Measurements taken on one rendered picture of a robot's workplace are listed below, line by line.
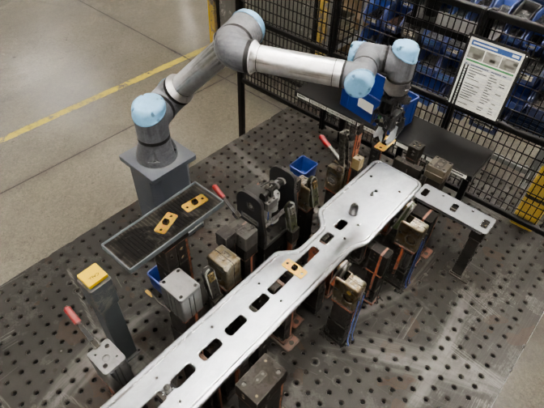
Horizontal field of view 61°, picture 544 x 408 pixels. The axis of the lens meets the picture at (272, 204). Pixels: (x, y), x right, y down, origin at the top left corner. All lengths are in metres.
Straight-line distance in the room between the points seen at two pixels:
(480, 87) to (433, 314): 0.90
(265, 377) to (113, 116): 3.05
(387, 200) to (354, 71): 0.65
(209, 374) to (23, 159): 2.77
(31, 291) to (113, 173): 1.61
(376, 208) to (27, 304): 1.35
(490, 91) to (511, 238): 0.66
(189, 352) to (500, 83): 1.48
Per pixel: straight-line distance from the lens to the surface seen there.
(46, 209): 3.34
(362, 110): 2.10
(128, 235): 1.43
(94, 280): 1.36
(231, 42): 1.37
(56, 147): 3.82
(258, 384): 1.29
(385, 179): 1.86
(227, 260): 1.43
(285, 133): 2.51
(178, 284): 1.35
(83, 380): 1.75
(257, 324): 1.40
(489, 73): 2.00
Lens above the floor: 2.22
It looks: 46 degrees down
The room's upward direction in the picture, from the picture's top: 2 degrees clockwise
